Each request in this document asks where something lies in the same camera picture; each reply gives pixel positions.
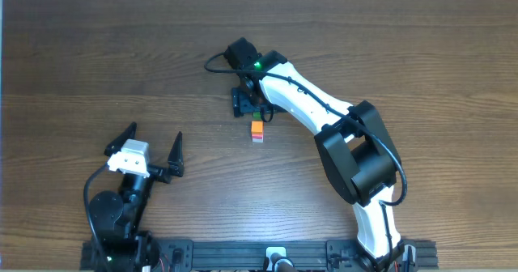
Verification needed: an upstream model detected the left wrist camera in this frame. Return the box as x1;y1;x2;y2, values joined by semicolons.
106;138;151;179

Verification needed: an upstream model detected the mounting rail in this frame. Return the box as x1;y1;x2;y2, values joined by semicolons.
80;239;439;272

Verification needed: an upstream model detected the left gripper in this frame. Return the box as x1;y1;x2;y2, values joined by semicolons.
104;121;185;185

